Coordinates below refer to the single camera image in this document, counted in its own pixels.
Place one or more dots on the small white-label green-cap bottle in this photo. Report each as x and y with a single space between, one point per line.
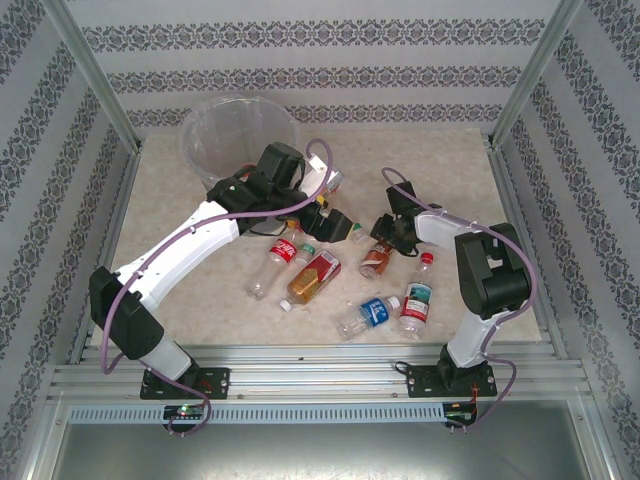
306 248
358 228

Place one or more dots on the brown drink bottle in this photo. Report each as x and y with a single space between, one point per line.
377 257

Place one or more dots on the amber tea bottle red label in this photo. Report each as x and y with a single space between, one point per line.
314 275

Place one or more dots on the clear bottle red cola label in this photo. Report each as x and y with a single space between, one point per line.
282 250

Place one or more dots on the red-cap bottle white red label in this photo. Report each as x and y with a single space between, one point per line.
415 297

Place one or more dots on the clear bottle blue label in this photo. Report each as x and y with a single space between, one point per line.
372 312

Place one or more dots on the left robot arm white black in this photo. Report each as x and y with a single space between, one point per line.
195 250

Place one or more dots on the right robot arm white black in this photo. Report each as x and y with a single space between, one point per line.
495 285

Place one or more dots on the right circuit board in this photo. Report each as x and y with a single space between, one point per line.
460 415

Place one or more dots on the circuit board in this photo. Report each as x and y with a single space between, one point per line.
185 411
460 415

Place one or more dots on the grey metal panel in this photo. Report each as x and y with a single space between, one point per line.
320 455

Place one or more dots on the left circuit board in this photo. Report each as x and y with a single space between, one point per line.
185 411

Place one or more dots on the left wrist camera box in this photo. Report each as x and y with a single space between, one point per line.
317 175

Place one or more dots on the aluminium side rail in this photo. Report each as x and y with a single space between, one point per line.
117 200
510 200

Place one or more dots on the aluminium front rail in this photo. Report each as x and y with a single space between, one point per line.
320 375

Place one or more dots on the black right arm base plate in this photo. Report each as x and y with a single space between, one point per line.
422 382

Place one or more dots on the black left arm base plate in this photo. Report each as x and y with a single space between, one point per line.
217 382

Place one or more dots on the aluminium frame post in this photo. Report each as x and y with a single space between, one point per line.
532 75
95 75

